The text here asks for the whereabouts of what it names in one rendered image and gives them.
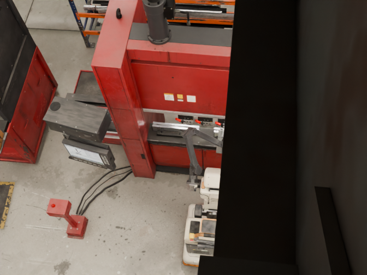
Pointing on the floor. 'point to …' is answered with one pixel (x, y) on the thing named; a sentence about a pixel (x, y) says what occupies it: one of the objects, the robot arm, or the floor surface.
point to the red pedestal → (59, 207)
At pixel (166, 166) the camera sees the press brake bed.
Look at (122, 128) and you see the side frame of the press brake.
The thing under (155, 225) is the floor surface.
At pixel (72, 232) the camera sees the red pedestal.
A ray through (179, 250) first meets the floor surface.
